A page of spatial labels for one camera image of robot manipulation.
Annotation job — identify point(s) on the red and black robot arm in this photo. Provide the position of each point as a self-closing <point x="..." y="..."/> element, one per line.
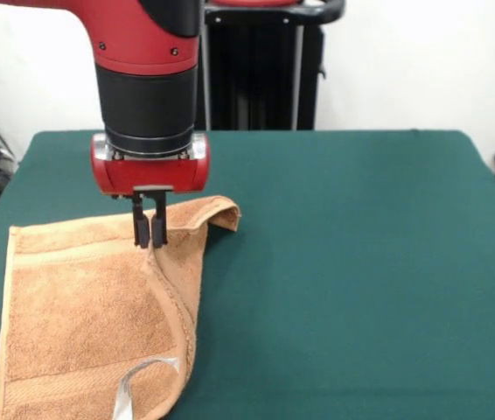
<point x="147" y="87"/>

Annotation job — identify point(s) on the tan terry towel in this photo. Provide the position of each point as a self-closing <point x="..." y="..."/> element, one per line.
<point x="77" y="306"/>

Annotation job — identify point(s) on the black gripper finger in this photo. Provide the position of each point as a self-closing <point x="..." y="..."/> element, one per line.
<point x="141" y="227"/>
<point x="159" y="227"/>

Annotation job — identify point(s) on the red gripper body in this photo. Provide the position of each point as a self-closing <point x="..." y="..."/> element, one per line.
<point x="151" y="172"/>

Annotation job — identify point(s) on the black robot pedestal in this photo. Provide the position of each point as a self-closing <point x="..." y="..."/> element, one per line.
<point x="256" y="79"/>

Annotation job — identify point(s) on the dark green table cloth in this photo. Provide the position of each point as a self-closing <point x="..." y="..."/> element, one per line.
<point x="405" y="262"/>

